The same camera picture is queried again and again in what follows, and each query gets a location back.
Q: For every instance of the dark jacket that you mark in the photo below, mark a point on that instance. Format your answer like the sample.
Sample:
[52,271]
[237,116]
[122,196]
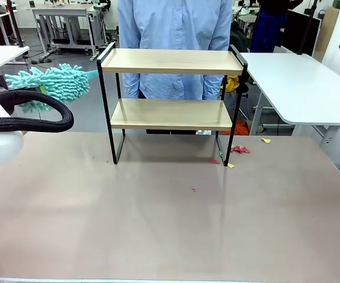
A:
[239,36]

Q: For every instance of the small white side table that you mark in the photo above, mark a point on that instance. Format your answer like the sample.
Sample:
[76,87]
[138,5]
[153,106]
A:
[7,54]

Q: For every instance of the background person in blue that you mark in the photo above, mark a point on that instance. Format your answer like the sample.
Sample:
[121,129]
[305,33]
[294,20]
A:
[264,32]

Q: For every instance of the person's right forearm blue sleeve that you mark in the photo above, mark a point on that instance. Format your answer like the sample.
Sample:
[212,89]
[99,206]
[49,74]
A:
[130,85]

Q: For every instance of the brown cardboard panel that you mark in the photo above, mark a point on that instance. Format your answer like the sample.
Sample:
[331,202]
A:
[327,29]

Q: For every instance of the black monitor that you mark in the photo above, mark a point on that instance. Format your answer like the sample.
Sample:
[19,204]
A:
[290,29]

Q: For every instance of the two-tier wooden shelf black frame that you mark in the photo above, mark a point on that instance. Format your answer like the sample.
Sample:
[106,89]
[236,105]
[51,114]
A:
[169,113]

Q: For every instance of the black power strip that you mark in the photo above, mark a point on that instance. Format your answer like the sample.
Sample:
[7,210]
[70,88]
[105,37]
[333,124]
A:
[41,61]

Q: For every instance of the person torso light blue shirt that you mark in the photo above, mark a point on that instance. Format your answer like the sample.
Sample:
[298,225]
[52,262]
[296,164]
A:
[175,26]

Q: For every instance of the red paper scrap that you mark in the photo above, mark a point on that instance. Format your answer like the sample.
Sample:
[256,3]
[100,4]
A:
[245,150]
[214,161]
[236,148]

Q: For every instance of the black vertical pole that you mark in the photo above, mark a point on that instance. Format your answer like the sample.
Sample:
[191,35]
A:
[14,23]

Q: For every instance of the orange bag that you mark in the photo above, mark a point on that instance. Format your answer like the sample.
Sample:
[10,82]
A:
[241,128]

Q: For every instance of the yellow bag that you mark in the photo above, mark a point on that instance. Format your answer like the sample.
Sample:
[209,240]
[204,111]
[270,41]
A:
[231,83]

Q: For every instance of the teal chenille duster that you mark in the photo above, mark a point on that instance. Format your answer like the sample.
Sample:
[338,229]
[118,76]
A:
[63,82]

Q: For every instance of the large white side table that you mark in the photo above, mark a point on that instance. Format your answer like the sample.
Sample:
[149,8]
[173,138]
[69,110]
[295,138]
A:
[299,85]

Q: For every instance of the white background desk grey legs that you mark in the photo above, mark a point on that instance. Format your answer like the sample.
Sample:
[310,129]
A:
[60,11]

